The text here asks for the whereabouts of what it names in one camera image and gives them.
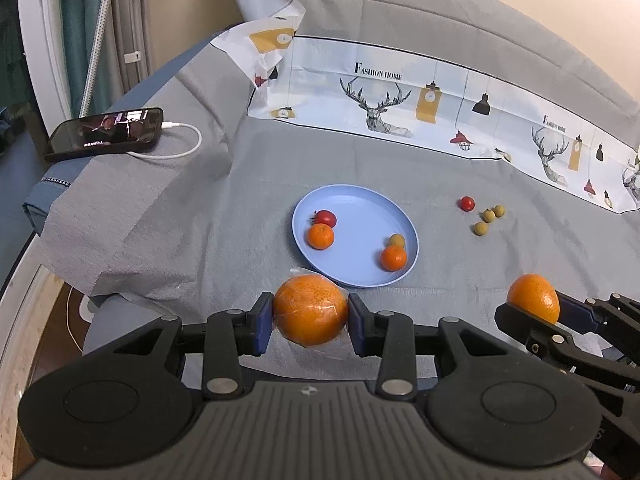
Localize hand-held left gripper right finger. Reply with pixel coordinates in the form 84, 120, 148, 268
347, 292, 483, 402

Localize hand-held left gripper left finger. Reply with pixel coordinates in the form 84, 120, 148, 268
134, 292, 276, 402

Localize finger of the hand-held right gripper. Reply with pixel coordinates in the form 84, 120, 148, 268
494, 302, 583, 377
556, 294, 618, 335

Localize small mandarin orange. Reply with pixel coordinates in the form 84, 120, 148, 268
506, 273, 561, 325
380, 245, 408, 272
306, 224, 335, 250

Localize plastic-wrapped mandarin orange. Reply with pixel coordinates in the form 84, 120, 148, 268
272, 274, 349, 347

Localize blue plate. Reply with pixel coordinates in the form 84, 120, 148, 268
291, 185, 420, 289

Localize grey bed sheet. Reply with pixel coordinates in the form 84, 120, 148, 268
40, 0, 640, 381

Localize deer print white cloth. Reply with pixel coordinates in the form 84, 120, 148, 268
210, 0, 640, 216

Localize black smartphone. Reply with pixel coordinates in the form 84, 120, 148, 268
44, 106, 165, 163

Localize patterned stand pole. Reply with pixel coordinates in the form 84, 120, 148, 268
78, 0, 121, 119

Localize grey curtain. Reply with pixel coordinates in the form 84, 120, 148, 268
111, 0, 157, 97

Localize teal curtain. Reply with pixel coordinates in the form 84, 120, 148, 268
58, 0, 114, 111

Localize white charging cable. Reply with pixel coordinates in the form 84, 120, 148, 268
127, 120, 203, 162

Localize white bed frame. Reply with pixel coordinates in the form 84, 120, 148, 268
0, 232, 56, 321

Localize white door frame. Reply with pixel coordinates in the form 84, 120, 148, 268
16, 0, 76, 122

